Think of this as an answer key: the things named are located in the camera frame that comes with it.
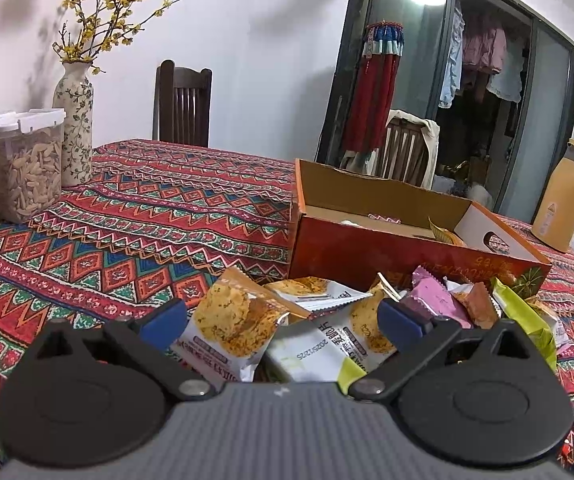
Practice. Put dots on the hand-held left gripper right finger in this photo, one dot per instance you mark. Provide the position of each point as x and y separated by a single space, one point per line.
397 325

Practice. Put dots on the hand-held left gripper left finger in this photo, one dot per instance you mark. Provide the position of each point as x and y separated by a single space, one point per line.
164 322

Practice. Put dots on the dark purple snack packet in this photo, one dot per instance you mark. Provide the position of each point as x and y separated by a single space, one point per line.
413 308

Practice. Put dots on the pink snack packet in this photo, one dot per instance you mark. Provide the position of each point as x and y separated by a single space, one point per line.
439 297

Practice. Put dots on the white cracker packet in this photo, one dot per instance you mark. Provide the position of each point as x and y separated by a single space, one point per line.
227 320
317 355
307 287

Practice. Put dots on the brown snack packet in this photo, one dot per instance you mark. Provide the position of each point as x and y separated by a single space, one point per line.
479 305

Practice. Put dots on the orange cardboard box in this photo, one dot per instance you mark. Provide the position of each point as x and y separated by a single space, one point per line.
347 247

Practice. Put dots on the small white snack packet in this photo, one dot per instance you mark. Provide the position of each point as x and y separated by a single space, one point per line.
557 327

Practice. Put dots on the yellow orange snack packet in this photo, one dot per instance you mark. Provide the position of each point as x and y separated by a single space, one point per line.
444 235

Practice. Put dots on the green snack packet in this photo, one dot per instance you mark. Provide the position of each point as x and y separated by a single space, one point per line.
522 320

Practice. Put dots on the patterned red tablecloth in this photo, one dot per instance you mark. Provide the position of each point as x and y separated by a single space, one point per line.
142 240

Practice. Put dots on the brown wooden chair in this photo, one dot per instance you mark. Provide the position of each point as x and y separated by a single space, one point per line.
402 152

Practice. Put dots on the chair with draped cloth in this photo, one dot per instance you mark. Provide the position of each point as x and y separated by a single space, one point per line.
427 132

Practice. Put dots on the yellow thermos jug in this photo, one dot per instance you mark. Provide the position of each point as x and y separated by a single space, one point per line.
562 200

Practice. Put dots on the clear jar of seeds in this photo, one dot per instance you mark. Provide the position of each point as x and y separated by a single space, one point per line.
22 170

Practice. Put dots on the floral ceramic vase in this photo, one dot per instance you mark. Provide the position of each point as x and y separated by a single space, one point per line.
74 130

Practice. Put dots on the dark wooden chair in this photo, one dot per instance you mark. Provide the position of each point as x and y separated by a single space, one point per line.
182 105

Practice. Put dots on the light blue hanging shirt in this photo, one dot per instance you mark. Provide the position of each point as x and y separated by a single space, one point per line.
451 65

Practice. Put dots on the dark sliding glass door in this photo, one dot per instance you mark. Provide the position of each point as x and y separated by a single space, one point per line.
342 60

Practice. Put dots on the white hanging garment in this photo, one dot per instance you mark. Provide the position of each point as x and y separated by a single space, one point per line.
509 75

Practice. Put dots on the pink hanging clothes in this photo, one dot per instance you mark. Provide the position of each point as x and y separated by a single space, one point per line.
484 45

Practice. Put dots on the yellow flower branches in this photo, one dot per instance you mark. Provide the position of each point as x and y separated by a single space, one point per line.
99 10

